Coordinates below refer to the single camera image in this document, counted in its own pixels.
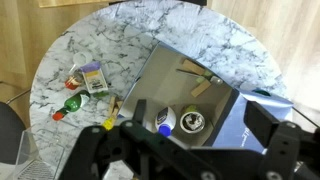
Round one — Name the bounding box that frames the clear acrylic tray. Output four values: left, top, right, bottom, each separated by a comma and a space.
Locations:
13, 126, 66, 180

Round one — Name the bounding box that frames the wooden block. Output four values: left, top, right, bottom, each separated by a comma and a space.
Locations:
107, 96, 117, 116
190, 79, 213, 99
114, 100, 124, 118
181, 59, 206, 76

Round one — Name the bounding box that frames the dark blue cardboard box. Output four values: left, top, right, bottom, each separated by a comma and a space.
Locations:
116, 41, 294, 156

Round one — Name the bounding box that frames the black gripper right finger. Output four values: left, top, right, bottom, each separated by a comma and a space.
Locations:
243, 100, 301, 180

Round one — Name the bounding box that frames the snack pack with purple edge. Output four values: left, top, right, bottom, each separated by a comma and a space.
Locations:
79, 60, 110, 95

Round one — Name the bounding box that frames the white bottle with blue cap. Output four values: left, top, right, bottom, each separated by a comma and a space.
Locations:
154, 106, 177, 138

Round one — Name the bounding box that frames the green bottle with red cap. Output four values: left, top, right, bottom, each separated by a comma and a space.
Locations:
51, 89, 92, 122

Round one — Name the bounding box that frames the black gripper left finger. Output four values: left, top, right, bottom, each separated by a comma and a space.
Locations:
120, 99, 214, 180

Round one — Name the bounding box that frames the black chair with metal leg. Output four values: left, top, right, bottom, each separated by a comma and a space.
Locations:
0, 88, 31, 165

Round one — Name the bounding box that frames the yellow printed package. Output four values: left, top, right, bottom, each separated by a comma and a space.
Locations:
101, 117, 116, 131

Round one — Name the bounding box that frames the small bottle with red cap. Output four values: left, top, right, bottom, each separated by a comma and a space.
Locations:
64, 68, 84, 91

